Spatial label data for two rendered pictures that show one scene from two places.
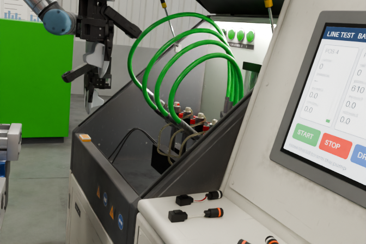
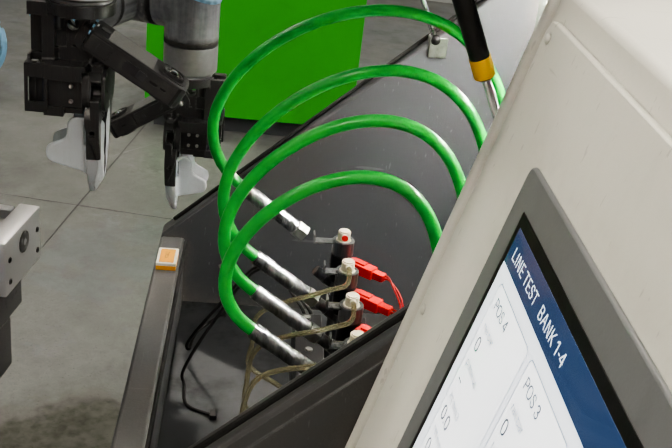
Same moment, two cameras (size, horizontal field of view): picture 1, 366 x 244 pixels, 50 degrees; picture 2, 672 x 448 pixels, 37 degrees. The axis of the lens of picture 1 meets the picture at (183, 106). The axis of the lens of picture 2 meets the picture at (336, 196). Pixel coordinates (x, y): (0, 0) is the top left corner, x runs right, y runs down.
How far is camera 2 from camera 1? 57 cm
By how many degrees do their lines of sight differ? 26
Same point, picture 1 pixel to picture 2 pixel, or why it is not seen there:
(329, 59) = (491, 337)
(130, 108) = not seen: hidden behind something
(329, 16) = (534, 198)
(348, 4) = (569, 187)
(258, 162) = not seen: outside the picture
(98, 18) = (71, 57)
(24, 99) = (255, 31)
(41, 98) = not seen: hidden behind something
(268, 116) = (398, 403)
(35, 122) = (278, 87)
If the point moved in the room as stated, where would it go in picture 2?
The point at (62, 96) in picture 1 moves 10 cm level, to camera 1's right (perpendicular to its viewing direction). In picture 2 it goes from (343, 29) to (363, 34)
